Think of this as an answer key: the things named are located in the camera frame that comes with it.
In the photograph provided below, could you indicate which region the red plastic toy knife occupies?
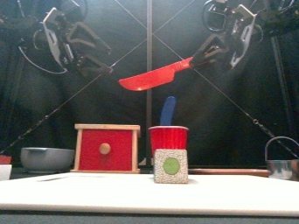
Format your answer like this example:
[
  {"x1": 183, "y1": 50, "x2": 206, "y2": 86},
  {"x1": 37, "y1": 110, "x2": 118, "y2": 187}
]
[{"x1": 118, "y1": 56, "x2": 195, "y2": 93}]

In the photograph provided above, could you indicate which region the toy sushi roll green centre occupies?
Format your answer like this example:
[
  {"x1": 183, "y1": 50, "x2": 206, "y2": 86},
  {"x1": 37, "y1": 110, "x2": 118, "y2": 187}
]
[{"x1": 154, "y1": 148, "x2": 191, "y2": 185}]

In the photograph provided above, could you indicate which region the blue plastic utensil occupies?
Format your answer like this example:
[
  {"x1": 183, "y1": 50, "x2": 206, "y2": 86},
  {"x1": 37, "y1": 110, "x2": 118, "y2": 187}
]
[{"x1": 159, "y1": 95, "x2": 178, "y2": 127}]

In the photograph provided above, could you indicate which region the red plastic cup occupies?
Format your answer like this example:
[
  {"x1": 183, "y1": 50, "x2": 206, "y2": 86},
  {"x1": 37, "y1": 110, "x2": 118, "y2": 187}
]
[{"x1": 147, "y1": 125, "x2": 191, "y2": 160}]

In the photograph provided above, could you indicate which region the red wooden drawer box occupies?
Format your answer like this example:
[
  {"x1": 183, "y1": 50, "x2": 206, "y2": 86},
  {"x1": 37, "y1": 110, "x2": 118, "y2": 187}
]
[{"x1": 70, "y1": 123, "x2": 142, "y2": 174}]

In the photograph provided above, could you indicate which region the grey bowl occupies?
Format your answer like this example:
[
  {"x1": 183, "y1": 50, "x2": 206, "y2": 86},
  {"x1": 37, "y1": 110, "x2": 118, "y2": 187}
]
[{"x1": 19, "y1": 146, "x2": 76, "y2": 175}]

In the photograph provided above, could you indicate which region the red and white container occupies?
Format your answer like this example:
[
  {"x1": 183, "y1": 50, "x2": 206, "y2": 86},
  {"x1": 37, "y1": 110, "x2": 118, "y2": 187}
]
[{"x1": 0, "y1": 155, "x2": 13, "y2": 182}]

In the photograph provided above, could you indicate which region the small metal bucket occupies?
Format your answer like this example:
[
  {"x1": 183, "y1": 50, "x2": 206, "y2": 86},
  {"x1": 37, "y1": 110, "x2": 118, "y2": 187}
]
[{"x1": 264, "y1": 136, "x2": 299, "y2": 182}]

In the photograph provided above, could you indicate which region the white cutting board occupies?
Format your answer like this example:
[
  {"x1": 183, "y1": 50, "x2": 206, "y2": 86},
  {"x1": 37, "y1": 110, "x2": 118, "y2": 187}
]
[{"x1": 0, "y1": 171, "x2": 299, "y2": 218}]

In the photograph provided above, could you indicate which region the right arm cable loop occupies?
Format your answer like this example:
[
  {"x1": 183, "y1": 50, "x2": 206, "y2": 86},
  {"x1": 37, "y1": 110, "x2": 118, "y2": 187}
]
[{"x1": 200, "y1": 0, "x2": 230, "y2": 33}]

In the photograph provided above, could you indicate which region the arm cable loop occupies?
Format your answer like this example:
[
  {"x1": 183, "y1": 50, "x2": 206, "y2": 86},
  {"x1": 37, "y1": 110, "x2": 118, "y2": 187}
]
[
  {"x1": 200, "y1": 0, "x2": 230, "y2": 33},
  {"x1": 16, "y1": 28, "x2": 71, "y2": 75}
]

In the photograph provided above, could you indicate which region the left arm cable loop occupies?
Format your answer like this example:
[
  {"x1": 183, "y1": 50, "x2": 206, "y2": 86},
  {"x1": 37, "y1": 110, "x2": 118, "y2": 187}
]
[{"x1": 16, "y1": 28, "x2": 71, "y2": 75}]

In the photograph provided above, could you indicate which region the diagonal brace wire with turnbuckle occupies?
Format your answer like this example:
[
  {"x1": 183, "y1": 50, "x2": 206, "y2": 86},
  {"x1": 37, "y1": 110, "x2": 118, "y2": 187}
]
[{"x1": 112, "y1": 0, "x2": 299, "y2": 160}]

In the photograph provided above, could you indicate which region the grey vertical frame pole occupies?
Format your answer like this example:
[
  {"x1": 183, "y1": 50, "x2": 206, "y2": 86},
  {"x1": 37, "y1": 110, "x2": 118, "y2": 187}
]
[{"x1": 144, "y1": 0, "x2": 155, "y2": 168}]

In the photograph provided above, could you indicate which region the black vertical frame post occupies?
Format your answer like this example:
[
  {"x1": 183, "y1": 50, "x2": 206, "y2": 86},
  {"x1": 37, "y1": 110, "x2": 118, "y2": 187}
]
[{"x1": 270, "y1": 35, "x2": 298, "y2": 143}]

